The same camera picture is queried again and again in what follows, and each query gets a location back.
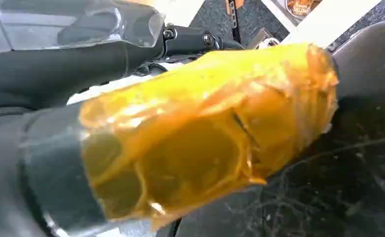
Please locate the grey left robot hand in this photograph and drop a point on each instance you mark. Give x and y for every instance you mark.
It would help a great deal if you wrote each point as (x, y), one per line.
(179, 144)

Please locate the orange printed card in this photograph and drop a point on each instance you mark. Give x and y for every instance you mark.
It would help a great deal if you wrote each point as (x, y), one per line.
(300, 6)

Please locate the white bar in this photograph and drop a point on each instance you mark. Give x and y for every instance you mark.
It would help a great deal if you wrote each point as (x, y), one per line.
(330, 21)

